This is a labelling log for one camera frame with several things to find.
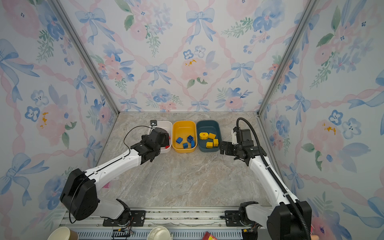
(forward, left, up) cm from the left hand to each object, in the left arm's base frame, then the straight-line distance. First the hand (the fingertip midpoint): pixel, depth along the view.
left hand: (158, 134), depth 85 cm
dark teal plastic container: (+20, -33, -17) cm, 42 cm away
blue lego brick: (+7, -17, -14) cm, 24 cm away
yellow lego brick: (+10, -33, -16) cm, 38 cm away
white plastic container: (+18, -1, -13) cm, 22 cm away
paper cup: (-46, +35, -10) cm, 59 cm away
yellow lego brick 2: (+5, -35, -16) cm, 38 cm away
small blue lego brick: (+2, -15, -16) cm, 22 cm away
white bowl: (-45, -4, -19) cm, 49 cm away
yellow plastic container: (+18, -12, -18) cm, 28 cm away
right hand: (-6, -39, -3) cm, 39 cm away
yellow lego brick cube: (+4, -30, -17) cm, 35 cm away
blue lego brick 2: (+8, -10, -17) cm, 21 cm away
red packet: (-46, -26, -14) cm, 55 cm away
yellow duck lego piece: (+10, -27, -15) cm, 32 cm away
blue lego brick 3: (+4, -19, -16) cm, 25 cm away
